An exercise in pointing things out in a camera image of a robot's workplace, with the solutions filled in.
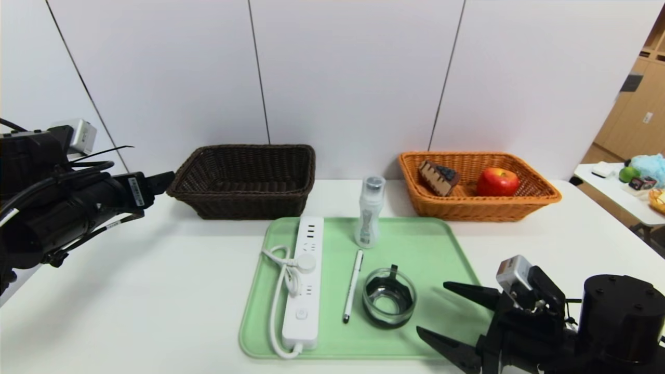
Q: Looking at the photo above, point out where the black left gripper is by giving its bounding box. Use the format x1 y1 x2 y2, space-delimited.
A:
73 170 176 223

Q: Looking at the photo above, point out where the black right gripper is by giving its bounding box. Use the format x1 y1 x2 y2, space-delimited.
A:
416 281 578 374

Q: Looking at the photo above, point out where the glass cup with black handle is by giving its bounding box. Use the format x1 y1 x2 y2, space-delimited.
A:
362 264 417 329

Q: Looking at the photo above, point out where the clear plastic bottle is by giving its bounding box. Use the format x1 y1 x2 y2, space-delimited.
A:
354 176 385 249

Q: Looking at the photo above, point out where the red apple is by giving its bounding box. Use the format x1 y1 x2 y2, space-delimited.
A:
476 167 521 197

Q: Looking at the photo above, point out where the chocolate blueberry cake slice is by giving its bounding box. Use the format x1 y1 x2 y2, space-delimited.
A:
418 160 461 197

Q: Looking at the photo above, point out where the dark brown wicker basket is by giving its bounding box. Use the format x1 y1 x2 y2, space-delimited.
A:
166 144 316 220

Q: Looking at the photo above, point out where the orange wicker basket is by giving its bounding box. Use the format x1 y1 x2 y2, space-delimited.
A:
398 151 563 223

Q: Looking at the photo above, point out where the white stylus pen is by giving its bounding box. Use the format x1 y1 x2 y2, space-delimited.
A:
342 250 364 324

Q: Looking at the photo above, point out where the light green plastic tray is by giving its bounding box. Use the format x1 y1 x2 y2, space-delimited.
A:
239 217 507 359

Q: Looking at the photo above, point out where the white power strip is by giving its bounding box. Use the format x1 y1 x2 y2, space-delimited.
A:
282 216 325 350

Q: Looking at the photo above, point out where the white side table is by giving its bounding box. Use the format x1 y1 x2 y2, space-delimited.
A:
571 164 665 229

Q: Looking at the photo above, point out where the light blue fluffy cloth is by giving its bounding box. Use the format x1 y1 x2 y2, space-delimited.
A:
630 154 665 189

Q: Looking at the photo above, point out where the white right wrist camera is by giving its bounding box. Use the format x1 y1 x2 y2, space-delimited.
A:
496 255 567 312

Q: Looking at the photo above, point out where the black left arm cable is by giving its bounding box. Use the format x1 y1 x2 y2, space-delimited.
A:
0 161 115 208

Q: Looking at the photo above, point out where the white power strip cable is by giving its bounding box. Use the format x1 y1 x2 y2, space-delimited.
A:
261 245 316 359

